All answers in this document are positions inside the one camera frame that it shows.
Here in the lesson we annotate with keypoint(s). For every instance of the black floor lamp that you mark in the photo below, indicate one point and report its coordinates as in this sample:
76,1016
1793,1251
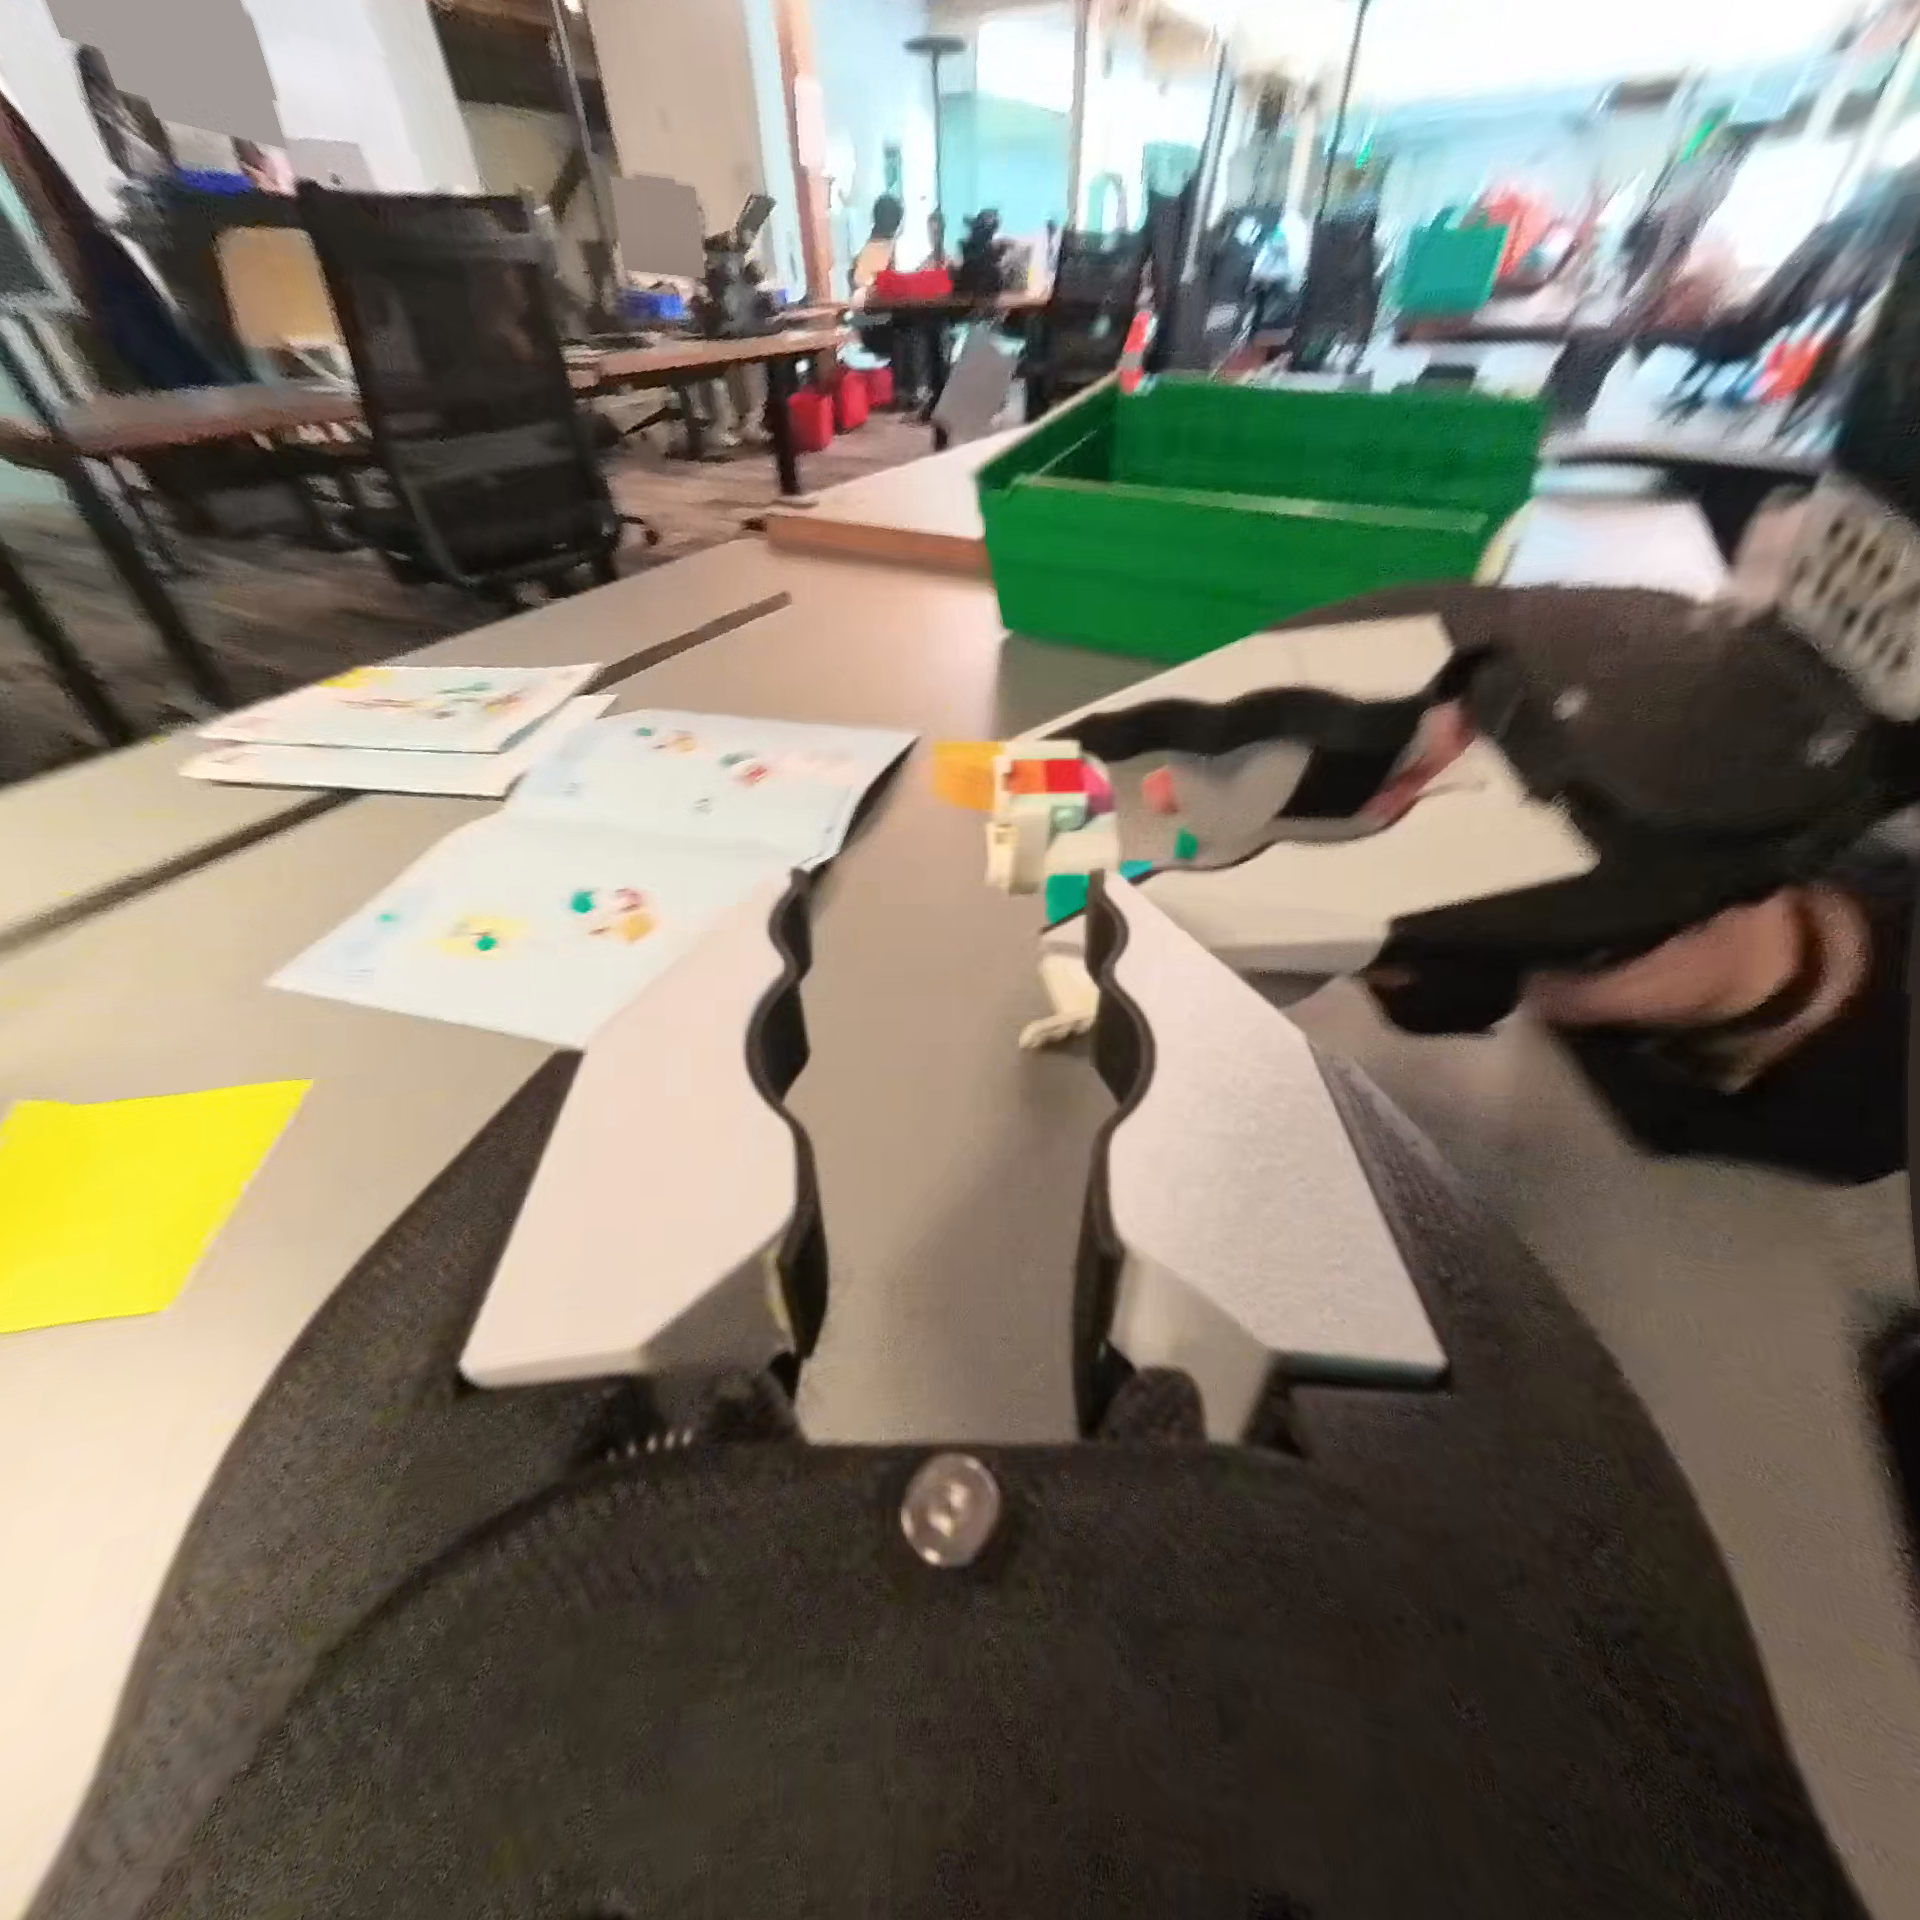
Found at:
937,104

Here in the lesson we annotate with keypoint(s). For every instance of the wooden desk with black legs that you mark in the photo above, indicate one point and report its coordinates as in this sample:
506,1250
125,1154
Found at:
700,359

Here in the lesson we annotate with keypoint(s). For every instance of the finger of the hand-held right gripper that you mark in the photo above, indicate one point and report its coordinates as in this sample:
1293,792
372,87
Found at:
1304,658
1347,884

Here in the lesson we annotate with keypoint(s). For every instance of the yellow paper sheet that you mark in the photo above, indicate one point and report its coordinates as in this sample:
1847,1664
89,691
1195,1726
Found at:
119,1199

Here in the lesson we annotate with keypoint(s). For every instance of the closed instruction booklet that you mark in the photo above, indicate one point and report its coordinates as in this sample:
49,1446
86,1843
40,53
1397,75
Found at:
405,701
381,771

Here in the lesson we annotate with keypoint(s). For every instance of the colourful lego model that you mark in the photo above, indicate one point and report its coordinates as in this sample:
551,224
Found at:
1023,843

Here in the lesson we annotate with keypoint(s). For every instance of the open instruction booklet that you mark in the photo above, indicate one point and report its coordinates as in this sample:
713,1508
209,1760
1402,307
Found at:
603,884

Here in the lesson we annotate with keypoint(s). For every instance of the red container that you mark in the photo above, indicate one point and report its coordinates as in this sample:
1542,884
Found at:
851,398
812,420

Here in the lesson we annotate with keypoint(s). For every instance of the flat cardboard board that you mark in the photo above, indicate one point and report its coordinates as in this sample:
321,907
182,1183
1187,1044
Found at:
876,535

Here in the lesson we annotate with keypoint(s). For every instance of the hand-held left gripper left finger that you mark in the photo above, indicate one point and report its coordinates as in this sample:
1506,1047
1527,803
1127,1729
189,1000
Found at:
645,1141

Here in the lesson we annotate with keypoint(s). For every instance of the green plastic bin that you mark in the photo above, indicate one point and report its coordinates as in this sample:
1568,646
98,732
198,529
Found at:
1205,558

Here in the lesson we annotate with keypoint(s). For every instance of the black mesh office chair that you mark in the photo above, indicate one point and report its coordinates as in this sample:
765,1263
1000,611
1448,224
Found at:
469,391

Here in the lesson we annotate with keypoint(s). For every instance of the person's right hand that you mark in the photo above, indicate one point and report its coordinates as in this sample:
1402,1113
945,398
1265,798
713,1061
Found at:
1725,979

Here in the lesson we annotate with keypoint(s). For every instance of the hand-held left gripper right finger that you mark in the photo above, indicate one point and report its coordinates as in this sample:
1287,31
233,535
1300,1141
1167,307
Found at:
1248,1190

